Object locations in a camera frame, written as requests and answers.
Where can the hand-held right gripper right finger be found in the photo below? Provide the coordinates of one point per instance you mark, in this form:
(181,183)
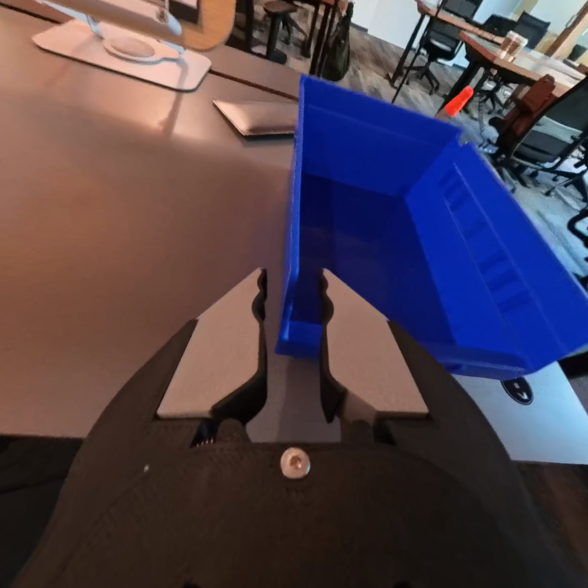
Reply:
(372,363)

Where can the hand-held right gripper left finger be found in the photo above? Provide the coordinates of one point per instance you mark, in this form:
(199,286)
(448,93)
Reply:
(216,358)

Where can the blue plastic bin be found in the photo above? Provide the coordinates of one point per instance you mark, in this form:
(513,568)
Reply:
(459,257)

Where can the white desk sheet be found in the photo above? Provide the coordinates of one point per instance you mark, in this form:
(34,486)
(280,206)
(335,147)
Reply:
(528,427)

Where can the dark grey tray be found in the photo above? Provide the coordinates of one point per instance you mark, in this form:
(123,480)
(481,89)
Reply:
(259,117)

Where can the orange traffic cone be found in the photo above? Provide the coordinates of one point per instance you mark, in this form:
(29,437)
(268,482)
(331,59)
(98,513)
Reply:
(457,103)

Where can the black office chair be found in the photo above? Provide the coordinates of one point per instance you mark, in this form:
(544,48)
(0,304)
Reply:
(546,138)
(441,41)

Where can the white display stand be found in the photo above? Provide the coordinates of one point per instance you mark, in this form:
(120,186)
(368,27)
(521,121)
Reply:
(138,64)

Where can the black backpack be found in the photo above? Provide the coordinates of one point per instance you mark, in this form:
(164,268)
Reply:
(340,46)

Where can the black round stool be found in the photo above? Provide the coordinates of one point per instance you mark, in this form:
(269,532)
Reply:
(280,27)

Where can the wooden office desk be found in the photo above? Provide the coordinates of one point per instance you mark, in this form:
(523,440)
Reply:
(542,69)

